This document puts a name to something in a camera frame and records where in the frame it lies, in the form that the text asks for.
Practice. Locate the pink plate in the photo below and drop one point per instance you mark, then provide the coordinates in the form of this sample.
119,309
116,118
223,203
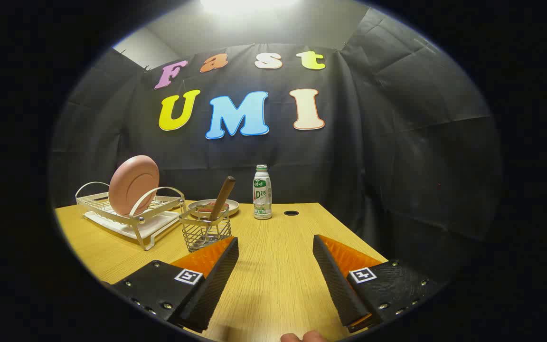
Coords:
133,185

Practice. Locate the ceiling light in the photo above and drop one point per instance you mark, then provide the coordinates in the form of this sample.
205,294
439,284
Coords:
249,4

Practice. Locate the beige plate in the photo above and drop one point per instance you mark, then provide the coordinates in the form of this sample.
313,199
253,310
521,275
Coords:
231,207

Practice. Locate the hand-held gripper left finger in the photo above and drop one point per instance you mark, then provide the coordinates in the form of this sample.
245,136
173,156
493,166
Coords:
216,285

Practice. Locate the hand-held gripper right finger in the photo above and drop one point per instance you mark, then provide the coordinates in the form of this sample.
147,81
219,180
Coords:
335,285

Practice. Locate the white green drink bottle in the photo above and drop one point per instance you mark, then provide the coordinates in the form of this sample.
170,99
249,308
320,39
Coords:
262,199

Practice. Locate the red meat slice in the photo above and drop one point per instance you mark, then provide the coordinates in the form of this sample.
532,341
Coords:
219,206

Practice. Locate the white drip tray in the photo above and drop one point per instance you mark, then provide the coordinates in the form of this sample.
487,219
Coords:
155,227

